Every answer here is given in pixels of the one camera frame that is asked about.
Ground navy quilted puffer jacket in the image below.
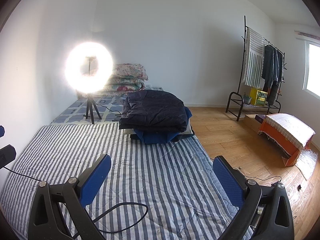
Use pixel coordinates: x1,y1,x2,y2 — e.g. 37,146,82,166
119,90,189,133

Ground black metal clothes rack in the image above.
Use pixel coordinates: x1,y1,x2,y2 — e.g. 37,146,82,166
225,24,286,121

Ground ring light on tripod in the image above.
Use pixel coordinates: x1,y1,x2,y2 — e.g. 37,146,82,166
62,41,115,125

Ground blue white striped quilt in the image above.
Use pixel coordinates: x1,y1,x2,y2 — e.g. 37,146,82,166
1,123,238,239

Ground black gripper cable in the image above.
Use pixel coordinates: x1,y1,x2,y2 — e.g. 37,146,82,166
4,166,149,240

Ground folded floral quilts stack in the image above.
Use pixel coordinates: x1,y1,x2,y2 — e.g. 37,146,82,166
100,63,149,93

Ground orange box with cloth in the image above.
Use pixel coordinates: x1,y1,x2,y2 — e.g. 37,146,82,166
258,113,316,166

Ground window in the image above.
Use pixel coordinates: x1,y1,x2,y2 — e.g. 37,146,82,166
303,41,320,98

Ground blue fleece garment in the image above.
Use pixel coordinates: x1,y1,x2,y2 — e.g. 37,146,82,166
130,107,195,145

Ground striped cloth on rack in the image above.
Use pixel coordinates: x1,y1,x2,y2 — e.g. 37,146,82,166
242,27,265,88

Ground dark hanging clothes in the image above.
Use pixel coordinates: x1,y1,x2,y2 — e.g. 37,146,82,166
262,45,284,105

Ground yellow green box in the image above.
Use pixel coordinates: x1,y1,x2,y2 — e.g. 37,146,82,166
249,88,268,106

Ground cardboard box on floor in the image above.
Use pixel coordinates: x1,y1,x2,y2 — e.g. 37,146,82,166
244,114,266,133

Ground blue checkered bed sheet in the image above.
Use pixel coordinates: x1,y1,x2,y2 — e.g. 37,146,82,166
51,86,164,125

